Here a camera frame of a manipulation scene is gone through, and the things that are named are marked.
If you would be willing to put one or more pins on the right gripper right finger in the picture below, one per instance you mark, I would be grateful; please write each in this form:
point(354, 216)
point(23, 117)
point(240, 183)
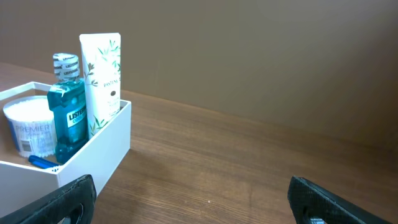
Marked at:
point(311, 203)

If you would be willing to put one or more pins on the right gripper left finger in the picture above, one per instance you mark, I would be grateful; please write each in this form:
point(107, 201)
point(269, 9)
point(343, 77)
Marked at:
point(71, 203)

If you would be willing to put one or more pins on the blue disposable razor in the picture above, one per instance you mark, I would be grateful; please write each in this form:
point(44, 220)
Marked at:
point(43, 163)

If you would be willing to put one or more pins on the cotton swab tub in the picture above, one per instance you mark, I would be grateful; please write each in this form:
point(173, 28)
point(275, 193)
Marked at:
point(32, 126)

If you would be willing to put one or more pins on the blue mouthwash bottle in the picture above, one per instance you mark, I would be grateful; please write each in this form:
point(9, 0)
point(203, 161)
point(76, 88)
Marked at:
point(67, 101)

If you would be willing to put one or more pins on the white lotion tube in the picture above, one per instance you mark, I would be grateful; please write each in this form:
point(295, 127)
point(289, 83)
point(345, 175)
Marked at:
point(101, 63)

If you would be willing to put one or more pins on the white open cardboard box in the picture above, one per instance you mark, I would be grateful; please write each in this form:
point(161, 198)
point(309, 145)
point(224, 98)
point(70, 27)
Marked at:
point(22, 183)

